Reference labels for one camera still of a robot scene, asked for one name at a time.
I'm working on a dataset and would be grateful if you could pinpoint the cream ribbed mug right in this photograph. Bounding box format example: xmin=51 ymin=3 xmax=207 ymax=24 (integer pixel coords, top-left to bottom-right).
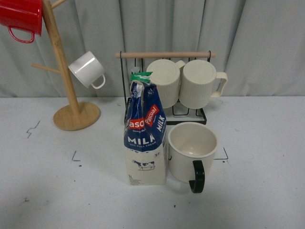
xmin=179 ymin=60 xmax=228 ymax=109

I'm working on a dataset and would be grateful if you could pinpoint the red enamel mug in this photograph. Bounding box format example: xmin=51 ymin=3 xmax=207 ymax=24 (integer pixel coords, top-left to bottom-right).
xmin=0 ymin=0 xmax=42 ymax=43

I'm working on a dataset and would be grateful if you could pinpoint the cream ribbed mug left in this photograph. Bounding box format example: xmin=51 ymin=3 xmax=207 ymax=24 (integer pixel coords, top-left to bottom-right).
xmin=146 ymin=59 xmax=185 ymax=109

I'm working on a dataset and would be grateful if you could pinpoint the cream mug black handle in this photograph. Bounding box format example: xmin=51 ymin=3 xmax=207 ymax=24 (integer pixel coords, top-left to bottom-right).
xmin=168 ymin=122 xmax=218 ymax=194

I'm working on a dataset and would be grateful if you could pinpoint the wooden mug tree stand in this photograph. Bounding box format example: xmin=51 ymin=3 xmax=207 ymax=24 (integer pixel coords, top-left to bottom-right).
xmin=32 ymin=0 xmax=101 ymax=131

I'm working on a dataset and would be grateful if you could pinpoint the grey curtain backdrop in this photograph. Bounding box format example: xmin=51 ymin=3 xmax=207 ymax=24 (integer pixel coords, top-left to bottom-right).
xmin=0 ymin=0 xmax=305 ymax=98

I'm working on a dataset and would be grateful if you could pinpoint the black wire cup rack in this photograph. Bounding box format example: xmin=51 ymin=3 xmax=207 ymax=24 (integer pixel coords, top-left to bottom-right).
xmin=115 ymin=51 xmax=216 ymax=125

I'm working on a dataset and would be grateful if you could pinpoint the white enamel mug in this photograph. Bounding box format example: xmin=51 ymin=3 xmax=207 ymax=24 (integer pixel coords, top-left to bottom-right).
xmin=68 ymin=51 xmax=106 ymax=89

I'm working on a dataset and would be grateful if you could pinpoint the blue white milk carton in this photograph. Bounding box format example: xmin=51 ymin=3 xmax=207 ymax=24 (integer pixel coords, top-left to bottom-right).
xmin=123 ymin=72 xmax=167 ymax=186

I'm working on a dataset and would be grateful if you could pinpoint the cream ribbed mug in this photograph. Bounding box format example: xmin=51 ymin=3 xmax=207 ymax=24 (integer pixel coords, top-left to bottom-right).
xmin=146 ymin=59 xmax=185 ymax=109
xmin=179 ymin=60 xmax=228 ymax=109

